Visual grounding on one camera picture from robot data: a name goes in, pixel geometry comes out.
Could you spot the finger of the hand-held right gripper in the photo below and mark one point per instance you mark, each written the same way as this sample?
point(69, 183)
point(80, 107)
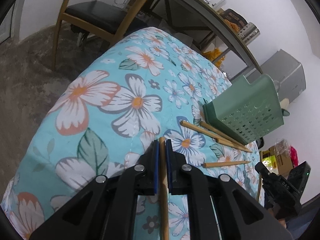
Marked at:
point(262, 171)

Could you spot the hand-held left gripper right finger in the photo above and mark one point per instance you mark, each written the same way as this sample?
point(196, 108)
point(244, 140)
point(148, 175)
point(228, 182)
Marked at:
point(170, 165)

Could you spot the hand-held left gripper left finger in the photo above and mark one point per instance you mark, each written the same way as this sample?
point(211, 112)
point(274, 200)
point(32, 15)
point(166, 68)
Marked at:
point(156, 167)

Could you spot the wooden chopsticks bundle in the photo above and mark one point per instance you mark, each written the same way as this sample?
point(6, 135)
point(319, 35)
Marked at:
point(259, 187)

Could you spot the white scalloped rice paddle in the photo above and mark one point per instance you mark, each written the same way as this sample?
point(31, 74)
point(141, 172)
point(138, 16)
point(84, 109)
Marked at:
point(285, 102)

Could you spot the green utensil holder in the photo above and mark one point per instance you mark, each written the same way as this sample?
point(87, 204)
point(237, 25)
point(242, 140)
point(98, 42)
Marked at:
point(250, 100)

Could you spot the person's right hand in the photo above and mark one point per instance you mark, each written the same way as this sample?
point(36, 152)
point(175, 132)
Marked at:
point(282, 221)

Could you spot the cardboard box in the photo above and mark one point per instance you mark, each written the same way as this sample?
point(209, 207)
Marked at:
point(282, 157)

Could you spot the pink plastic bag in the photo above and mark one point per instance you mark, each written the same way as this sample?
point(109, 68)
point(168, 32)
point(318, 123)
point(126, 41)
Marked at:
point(293, 155)

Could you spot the blue floral tablecloth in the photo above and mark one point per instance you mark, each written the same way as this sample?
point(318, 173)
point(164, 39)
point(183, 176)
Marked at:
point(100, 105)

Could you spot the grey refrigerator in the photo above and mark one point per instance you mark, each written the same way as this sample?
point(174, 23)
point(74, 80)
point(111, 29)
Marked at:
point(287, 75)

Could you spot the grey desk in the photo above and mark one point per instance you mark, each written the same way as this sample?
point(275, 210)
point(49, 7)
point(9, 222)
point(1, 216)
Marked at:
point(252, 62)

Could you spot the orange plastic bag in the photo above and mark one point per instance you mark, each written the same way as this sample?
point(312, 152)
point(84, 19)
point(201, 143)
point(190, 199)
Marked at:
point(215, 55)

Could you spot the metal canister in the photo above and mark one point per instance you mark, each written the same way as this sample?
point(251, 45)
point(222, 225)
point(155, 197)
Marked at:
point(248, 32)

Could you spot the brown snack bag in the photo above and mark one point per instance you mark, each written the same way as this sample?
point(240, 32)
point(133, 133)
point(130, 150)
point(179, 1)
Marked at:
point(232, 17)

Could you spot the wooden chair black seat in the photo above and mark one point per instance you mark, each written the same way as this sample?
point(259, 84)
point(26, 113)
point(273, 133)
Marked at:
point(95, 17)

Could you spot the white door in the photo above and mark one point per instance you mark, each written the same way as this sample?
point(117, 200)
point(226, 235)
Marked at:
point(10, 22)

